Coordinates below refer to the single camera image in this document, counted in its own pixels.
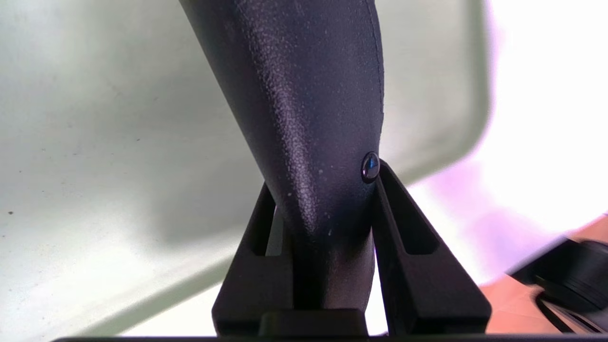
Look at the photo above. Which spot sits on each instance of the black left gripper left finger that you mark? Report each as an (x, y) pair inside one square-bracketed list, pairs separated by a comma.
[(251, 285)]

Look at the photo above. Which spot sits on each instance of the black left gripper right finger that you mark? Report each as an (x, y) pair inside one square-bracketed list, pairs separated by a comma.
[(427, 294)]

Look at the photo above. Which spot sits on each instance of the black glasses case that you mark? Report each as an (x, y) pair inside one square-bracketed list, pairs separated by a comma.
[(304, 95)]

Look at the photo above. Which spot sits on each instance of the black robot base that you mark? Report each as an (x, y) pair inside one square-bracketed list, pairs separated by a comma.
[(570, 280)]

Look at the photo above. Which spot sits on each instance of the light green plastic tray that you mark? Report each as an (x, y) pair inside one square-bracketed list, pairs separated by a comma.
[(95, 142)]

